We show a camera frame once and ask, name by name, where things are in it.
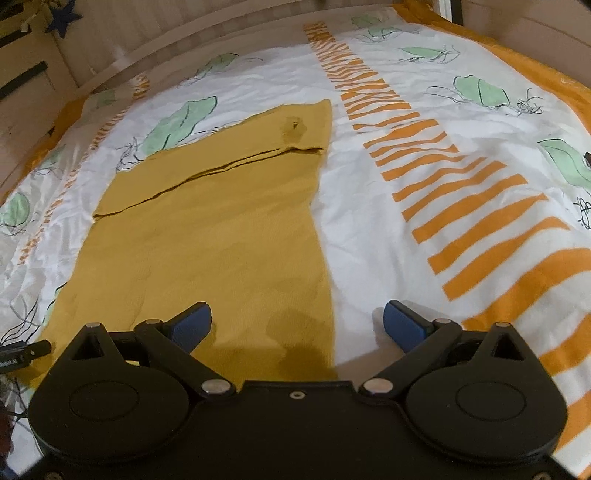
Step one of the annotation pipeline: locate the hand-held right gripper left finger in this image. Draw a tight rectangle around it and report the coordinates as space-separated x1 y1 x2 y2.
54 302 232 401

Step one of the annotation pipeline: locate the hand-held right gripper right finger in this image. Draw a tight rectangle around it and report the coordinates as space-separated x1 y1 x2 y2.
358 300 539 400

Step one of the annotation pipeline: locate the yellow knit sweater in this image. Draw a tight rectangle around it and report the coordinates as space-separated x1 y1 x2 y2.
34 99 336 387

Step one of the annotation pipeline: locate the white leaf printed bed sheet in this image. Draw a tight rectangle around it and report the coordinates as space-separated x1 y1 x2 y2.
0 4 591 476

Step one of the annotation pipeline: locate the blue star decoration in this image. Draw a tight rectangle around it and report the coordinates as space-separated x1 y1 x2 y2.
45 0 83 38

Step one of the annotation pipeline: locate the wooden bed frame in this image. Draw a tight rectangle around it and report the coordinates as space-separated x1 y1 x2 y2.
0 0 591 199

